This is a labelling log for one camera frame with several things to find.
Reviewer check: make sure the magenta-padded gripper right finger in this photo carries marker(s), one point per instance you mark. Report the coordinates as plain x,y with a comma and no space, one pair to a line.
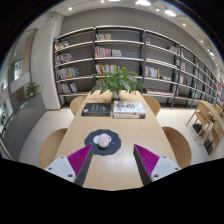
165,165

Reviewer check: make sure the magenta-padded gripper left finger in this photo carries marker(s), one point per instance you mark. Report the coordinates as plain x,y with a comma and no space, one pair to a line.
60,165

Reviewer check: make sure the pink computer mouse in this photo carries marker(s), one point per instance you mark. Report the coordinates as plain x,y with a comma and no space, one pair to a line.
104,140

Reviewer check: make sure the dark cloud-shaped mouse pad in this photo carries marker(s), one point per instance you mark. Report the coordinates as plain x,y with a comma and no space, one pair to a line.
115,140

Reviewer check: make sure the round-backed wooden chair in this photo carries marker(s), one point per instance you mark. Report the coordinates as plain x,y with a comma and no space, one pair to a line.
51,146
180,145
153,105
77,105

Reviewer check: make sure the white book with red spine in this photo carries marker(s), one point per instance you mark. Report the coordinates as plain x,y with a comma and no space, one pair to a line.
128,116

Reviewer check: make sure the group of slatted wooden chairs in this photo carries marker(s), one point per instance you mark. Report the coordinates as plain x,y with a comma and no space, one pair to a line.
203,115

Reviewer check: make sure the black book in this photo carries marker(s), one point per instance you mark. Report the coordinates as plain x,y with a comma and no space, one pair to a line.
96,109

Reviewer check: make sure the white illustrated book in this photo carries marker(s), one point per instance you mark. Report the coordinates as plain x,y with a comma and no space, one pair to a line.
129,106

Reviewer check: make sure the small green potted plant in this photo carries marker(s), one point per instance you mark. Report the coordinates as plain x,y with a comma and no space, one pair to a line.
32,89

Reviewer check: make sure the green potted table plant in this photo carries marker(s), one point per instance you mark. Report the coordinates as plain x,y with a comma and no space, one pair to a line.
118,81

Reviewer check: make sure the grey bookshelf unit with books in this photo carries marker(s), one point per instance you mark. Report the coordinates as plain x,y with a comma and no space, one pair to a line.
130,50

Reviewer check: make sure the group of ceiling lights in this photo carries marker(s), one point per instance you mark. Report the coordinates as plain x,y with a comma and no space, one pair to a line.
143,2

